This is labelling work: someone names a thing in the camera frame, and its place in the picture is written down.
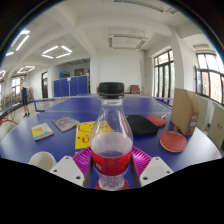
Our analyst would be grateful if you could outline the ceiling air conditioner unit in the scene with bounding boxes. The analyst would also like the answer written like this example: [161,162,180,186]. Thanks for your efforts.
[107,33,148,51]

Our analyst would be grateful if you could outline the wide black-framed window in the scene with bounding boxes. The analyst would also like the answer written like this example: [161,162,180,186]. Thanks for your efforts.
[194,53,224,106]

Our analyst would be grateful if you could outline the brown armchair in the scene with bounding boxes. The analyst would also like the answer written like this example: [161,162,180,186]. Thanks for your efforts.
[129,84,143,95]

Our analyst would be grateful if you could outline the white mug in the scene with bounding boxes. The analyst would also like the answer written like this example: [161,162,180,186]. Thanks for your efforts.
[28,151,58,173]

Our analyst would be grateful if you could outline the dark wooden door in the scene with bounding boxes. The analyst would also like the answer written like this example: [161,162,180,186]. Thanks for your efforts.
[41,71,50,99]

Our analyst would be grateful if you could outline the person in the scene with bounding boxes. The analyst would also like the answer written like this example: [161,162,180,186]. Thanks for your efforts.
[19,78,32,118]

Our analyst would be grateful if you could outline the black table tennis paddle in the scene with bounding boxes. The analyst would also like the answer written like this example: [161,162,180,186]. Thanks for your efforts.
[125,114,160,137]

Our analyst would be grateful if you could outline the beige low cabinet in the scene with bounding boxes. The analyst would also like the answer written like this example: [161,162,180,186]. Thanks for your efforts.
[207,104,224,151]
[194,94,210,132]

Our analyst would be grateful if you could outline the tall black-framed glass door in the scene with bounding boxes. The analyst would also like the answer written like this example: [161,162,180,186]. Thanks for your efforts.
[153,49,176,99]

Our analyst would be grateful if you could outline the grey book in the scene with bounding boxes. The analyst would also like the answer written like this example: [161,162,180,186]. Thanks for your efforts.
[51,115,81,133]

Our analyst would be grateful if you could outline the small red table tennis paddle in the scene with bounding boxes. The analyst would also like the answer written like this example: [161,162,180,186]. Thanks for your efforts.
[145,113,167,128]

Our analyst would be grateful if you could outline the blue partition screens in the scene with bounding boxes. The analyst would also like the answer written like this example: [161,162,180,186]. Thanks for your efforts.
[53,75,90,98]

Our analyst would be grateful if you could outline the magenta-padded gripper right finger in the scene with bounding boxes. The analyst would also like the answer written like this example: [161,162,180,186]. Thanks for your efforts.
[129,146,174,188]

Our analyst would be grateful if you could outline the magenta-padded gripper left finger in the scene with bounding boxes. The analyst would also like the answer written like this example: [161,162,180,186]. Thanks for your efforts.
[49,146,96,188]

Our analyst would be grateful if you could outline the large red table tennis paddle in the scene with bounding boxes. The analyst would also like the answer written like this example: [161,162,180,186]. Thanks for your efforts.
[159,125,188,154]

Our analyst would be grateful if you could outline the clear red-labelled water bottle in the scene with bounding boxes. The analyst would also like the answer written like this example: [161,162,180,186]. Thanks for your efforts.
[89,81,134,192]

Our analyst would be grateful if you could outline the brown cardboard box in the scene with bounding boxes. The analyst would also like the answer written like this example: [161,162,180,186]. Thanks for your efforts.
[169,87,200,136]

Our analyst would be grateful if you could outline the ceiling lights group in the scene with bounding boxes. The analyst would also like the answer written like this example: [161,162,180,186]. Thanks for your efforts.
[0,29,74,78]

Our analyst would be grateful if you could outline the light blue and yellow book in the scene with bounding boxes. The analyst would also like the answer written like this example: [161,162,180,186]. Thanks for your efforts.
[31,122,54,142]

